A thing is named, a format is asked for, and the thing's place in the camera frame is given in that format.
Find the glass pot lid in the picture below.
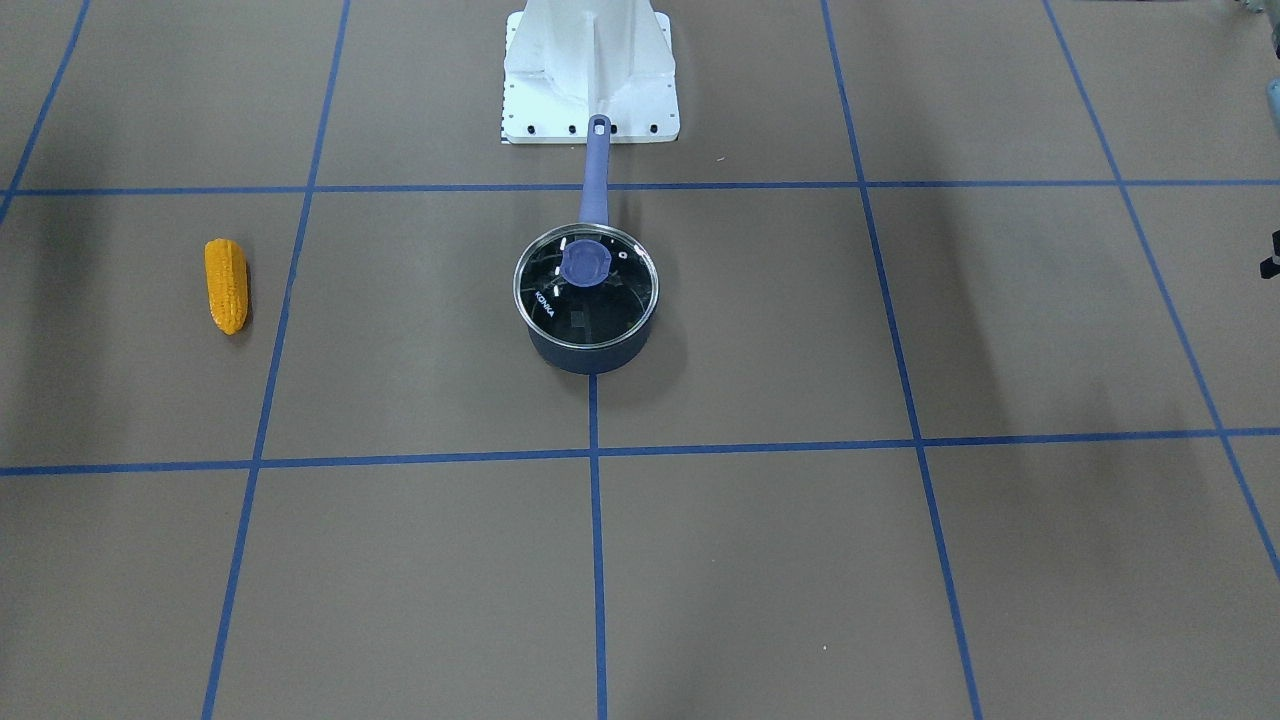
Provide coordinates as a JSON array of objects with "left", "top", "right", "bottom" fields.
[{"left": 512, "top": 223, "right": 660, "bottom": 351}]

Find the yellow corn cob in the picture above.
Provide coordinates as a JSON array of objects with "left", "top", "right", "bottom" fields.
[{"left": 204, "top": 238, "right": 250, "bottom": 336}]

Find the dark blue saucepan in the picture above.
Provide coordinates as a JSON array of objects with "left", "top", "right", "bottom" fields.
[{"left": 512, "top": 114, "right": 660, "bottom": 375}]

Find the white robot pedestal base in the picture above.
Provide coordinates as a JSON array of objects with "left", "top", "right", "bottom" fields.
[{"left": 500, "top": 1, "right": 681, "bottom": 145}]

